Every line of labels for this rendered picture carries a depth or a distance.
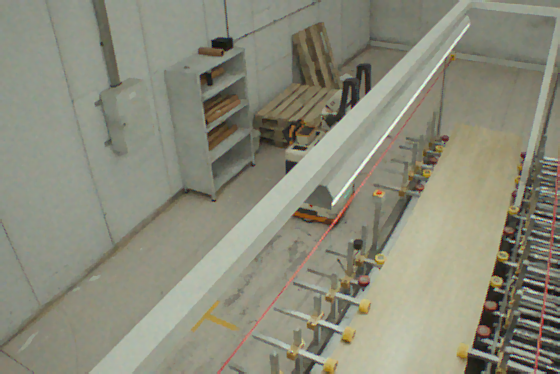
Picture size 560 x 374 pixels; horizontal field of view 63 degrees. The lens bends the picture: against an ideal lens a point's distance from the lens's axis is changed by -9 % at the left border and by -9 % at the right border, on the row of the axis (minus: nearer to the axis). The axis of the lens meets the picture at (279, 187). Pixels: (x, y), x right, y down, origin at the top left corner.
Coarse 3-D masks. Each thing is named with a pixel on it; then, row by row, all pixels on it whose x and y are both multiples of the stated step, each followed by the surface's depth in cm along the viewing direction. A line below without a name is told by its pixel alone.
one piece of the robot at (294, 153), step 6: (300, 120) 505; (294, 126) 494; (318, 132) 520; (324, 132) 520; (318, 138) 509; (294, 144) 500; (312, 144) 498; (288, 150) 491; (294, 150) 489; (300, 150) 488; (306, 150) 488; (288, 156) 493; (294, 156) 490; (300, 156) 486; (288, 162) 497; (294, 162) 495; (288, 168) 501
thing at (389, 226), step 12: (432, 156) 493; (420, 180) 463; (396, 204) 423; (408, 204) 433; (396, 216) 408; (384, 228) 395; (384, 240) 383; (372, 252) 372; (336, 324) 316; (324, 336) 306; (312, 348) 298; (324, 348) 306; (300, 372) 281
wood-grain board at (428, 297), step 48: (480, 144) 464; (432, 192) 399; (480, 192) 395; (432, 240) 348; (480, 240) 344; (384, 288) 311; (432, 288) 308; (480, 288) 304; (384, 336) 278; (432, 336) 275
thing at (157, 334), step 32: (448, 32) 268; (416, 64) 214; (384, 96) 180; (544, 96) 327; (352, 128) 159; (320, 160) 142; (288, 192) 129; (256, 224) 119; (512, 224) 390; (224, 256) 109; (192, 288) 101; (224, 288) 106; (160, 320) 94; (192, 320) 98; (128, 352) 87; (160, 352) 90
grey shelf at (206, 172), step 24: (240, 48) 545; (168, 72) 499; (192, 72) 485; (240, 72) 562; (168, 96) 516; (192, 96) 499; (240, 96) 584; (192, 120) 517; (216, 120) 539; (240, 120) 603; (192, 144) 536; (240, 144) 623; (192, 168) 556; (216, 168) 602; (240, 168) 600
